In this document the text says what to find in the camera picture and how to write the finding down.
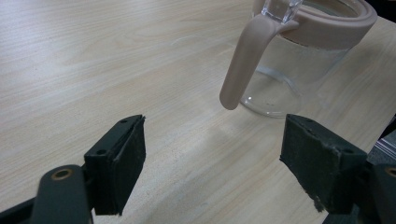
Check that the aluminium floor rail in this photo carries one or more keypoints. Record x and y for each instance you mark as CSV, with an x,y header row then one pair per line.
x,y
385,145

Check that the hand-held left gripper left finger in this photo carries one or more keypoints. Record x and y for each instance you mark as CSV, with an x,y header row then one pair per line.
x,y
121,155

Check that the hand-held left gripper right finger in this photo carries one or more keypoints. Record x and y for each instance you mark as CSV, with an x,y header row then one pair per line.
x,y
323,161

